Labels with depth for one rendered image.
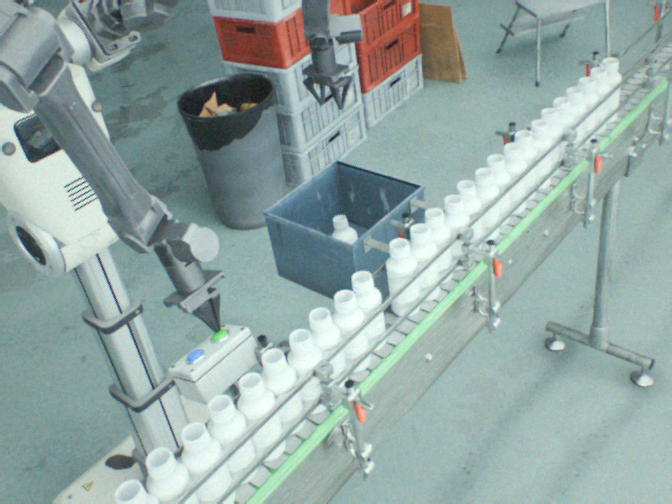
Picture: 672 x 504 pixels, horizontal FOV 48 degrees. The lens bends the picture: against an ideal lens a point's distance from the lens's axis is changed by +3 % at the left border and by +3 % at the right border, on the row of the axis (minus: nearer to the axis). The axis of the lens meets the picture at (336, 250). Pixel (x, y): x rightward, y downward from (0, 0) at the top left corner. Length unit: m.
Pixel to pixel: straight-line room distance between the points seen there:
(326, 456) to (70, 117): 0.72
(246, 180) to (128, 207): 2.32
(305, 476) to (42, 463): 1.70
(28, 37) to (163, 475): 0.61
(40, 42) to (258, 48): 2.70
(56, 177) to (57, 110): 0.52
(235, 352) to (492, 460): 1.35
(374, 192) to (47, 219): 0.94
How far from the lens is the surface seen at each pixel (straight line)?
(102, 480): 2.42
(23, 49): 1.00
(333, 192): 2.20
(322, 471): 1.40
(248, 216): 3.63
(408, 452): 2.56
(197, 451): 1.17
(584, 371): 2.82
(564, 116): 1.91
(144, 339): 1.88
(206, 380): 1.34
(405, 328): 1.49
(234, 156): 3.44
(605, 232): 2.47
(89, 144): 1.11
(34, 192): 1.55
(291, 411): 1.29
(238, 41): 3.74
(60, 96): 1.05
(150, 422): 2.00
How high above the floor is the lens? 2.01
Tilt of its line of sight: 36 degrees down
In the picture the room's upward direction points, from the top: 10 degrees counter-clockwise
